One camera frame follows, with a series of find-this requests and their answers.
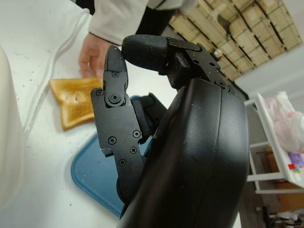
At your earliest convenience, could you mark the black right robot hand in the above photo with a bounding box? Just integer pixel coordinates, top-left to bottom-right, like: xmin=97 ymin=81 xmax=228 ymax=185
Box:
xmin=90 ymin=34 xmax=250 ymax=228

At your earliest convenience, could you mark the person's bare hand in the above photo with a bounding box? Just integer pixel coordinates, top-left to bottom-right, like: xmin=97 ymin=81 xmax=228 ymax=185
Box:
xmin=78 ymin=32 xmax=122 ymax=78

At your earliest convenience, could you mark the golden toast slice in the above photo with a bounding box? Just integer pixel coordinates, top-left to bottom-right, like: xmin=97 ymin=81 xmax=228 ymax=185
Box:
xmin=49 ymin=77 xmax=104 ymax=131

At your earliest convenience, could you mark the person in dark clothes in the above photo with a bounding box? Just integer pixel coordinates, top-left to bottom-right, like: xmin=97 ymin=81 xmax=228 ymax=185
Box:
xmin=71 ymin=0 xmax=199 ymax=47

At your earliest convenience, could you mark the cream two-slot toaster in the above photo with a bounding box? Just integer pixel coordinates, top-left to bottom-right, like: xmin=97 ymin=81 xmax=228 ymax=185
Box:
xmin=0 ymin=45 xmax=26 ymax=211

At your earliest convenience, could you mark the white metal shelf rack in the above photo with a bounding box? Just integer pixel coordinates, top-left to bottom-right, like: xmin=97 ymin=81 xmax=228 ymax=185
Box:
xmin=244 ymin=92 xmax=304 ymax=194

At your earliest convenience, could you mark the blue plastic tray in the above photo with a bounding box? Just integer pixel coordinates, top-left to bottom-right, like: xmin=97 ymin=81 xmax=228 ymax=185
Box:
xmin=70 ymin=95 xmax=152 ymax=218

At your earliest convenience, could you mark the white plastic bag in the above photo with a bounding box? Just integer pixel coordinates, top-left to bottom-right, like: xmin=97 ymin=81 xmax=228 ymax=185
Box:
xmin=265 ymin=91 xmax=304 ymax=154

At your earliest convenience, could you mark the white toaster power cable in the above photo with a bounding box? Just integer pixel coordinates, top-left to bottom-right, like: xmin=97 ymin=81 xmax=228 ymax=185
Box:
xmin=22 ymin=8 xmax=92 ymax=138

